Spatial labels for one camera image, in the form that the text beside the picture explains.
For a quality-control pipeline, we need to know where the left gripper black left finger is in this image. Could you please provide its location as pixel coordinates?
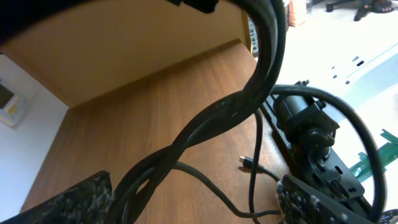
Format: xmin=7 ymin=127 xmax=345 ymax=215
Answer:
xmin=4 ymin=170 xmax=114 ymax=224

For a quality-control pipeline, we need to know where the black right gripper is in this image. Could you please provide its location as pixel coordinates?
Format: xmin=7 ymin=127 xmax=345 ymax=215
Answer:
xmin=168 ymin=0 xmax=219 ymax=13

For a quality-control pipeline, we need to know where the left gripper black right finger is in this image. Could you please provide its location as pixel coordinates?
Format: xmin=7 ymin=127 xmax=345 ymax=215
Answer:
xmin=276 ymin=174 xmax=376 ymax=224

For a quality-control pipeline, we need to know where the thick black USB cable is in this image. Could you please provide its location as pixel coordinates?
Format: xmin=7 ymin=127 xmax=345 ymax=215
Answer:
xmin=105 ymin=0 xmax=388 ymax=224

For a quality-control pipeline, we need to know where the seated person in jeans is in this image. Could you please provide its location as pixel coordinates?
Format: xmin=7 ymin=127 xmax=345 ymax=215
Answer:
xmin=326 ymin=0 xmax=396 ymax=22

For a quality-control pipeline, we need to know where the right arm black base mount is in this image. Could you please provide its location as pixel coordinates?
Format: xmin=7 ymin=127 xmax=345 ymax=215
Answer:
xmin=261 ymin=80 xmax=398 ymax=224

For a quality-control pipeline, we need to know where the white wall thermostat panel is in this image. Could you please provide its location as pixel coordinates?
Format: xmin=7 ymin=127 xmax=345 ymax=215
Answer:
xmin=1 ymin=80 xmax=28 ymax=128

